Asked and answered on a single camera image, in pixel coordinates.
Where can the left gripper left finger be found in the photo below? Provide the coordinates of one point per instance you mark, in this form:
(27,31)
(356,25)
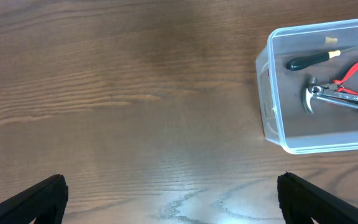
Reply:
(44,202)

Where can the clear plastic container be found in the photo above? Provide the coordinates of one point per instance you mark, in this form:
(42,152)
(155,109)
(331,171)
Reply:
(285,121)

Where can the red handled pliers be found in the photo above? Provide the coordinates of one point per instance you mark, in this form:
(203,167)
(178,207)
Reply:
(337,85)

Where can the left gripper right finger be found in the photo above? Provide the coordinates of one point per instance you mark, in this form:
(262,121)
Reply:
(302,202)

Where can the silver ring wrench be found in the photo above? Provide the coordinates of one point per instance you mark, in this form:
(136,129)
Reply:
(320,93)

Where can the black yellow screwdriver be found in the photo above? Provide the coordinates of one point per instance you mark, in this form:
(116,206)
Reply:
(303,62)

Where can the small steel hammer black grip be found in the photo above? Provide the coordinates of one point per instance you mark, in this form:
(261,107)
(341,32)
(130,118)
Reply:
(308,97)

